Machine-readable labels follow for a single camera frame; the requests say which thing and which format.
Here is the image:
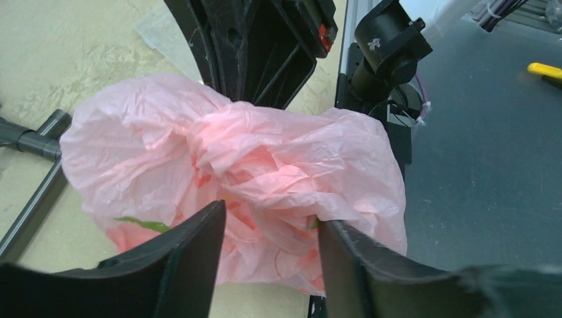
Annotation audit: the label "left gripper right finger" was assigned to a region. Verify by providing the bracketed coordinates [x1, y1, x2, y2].
[317, 221, 561, 317]

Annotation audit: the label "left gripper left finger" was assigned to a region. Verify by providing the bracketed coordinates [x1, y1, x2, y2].
[1, 201, 226, 317]

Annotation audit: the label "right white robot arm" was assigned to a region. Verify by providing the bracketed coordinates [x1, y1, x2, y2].
[166, 1, 432, 128]

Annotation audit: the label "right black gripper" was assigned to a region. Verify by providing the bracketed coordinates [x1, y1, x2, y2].
[164, 0, 338, 109]

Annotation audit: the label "grey metal faucet handle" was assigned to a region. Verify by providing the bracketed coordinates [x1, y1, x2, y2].
[1, 109, 72, 262]

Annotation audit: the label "pink plastic bag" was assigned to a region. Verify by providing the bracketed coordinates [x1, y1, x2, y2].
[60, 74, 407, 295]

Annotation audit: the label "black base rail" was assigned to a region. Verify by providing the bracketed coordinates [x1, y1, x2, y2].
[308, 42, 412, 318]

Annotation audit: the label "yellow handled pliers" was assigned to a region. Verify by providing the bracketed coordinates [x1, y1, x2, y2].
[527, 62, 562, 89]

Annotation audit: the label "clear plastic screw box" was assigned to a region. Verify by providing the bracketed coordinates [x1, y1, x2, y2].
[134, 3, 203, 83]

